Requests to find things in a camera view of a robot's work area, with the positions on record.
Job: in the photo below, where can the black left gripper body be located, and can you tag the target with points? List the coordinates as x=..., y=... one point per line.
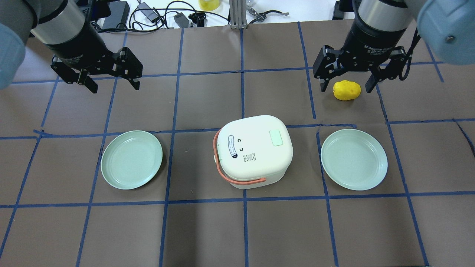
x=76, y=45

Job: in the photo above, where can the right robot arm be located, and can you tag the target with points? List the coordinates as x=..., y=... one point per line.
x=447, y=26

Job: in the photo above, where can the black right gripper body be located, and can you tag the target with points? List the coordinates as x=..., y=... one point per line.
x=371, y=41

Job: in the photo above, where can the right light green plate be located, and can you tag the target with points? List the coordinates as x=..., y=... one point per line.
x=354, y=159

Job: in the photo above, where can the yellow tape roll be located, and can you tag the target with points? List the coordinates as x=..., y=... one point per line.
x=208, y=5

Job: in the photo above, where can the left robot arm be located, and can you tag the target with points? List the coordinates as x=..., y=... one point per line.
x=49, y=21

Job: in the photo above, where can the light green plate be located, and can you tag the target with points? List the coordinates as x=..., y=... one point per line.
x=354, y=159
x=131, y=160

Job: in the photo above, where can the yellow toy potato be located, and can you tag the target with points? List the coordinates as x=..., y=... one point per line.
x=346, y=90

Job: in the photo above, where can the cream rice cooker orange handle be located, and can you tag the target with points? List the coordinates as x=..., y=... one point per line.
x=253, y=152

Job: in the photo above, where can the left light green plate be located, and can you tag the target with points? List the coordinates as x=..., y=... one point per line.
x=131, y=160

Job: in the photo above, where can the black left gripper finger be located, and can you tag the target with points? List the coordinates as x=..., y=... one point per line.
x=127, y=66
x=70, y=76

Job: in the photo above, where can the black power adapter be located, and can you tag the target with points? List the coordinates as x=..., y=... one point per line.
x=119, y=13

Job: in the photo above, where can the aluminium frame post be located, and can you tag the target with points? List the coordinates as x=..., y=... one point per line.
x=237, y=12

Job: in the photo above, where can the metal clamp tool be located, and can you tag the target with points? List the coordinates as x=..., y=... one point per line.
x=260, y=17

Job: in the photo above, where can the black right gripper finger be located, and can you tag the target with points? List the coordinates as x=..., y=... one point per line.
x=327, y=66
x=394, y=69

